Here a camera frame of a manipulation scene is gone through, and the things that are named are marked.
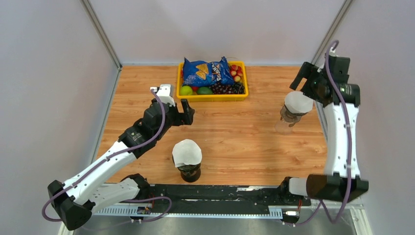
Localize white paper coffee filter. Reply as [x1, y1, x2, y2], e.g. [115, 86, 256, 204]
[172, 139, 202, 167]

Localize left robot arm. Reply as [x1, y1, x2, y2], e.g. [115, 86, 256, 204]
[47, 99, 195, 231]

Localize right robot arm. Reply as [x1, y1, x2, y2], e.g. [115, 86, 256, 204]
[279, 56, 369, 205]

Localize dark coffee dripper on stand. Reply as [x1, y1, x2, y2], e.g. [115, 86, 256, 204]
[172, 156, 202, 183]

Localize light green apple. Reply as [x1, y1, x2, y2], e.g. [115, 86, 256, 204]
[179, 86, 193, 96]

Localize dark green avocado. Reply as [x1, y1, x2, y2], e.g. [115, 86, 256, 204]
[196, 87, 213, 95]

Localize blue chips bag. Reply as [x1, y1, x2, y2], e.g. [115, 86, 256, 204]
[182, 56, 235, 87]

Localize clear glass carafe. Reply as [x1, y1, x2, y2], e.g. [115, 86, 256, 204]
[275, 118, 297, 135]

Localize yellow plastic tray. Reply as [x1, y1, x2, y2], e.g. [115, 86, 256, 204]
[176, 61, 249, 103]

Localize dark purple grapes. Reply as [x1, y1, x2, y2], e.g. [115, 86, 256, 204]
[209, 82, 245, 94]

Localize red peaches bunch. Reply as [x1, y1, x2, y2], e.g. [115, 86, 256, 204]
[229, 64, 243, 82]

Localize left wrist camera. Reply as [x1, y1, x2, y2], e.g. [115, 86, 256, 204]
[150, 84, 176, 107]

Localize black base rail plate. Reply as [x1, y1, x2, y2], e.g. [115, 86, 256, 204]
[133, 184, 311, 216]

